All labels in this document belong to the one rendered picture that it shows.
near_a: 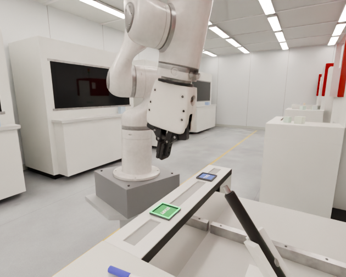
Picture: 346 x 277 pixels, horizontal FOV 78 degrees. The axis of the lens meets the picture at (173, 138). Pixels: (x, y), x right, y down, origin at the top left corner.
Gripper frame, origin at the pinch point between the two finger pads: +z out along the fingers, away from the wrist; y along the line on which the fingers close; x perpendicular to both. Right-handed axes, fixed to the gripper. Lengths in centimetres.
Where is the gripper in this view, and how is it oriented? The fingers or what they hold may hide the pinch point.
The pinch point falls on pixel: (163, 149)
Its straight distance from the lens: 49.3
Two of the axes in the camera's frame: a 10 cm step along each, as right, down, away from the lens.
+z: -1.8, 9.4, 3.0
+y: -8.4, -3.0, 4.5
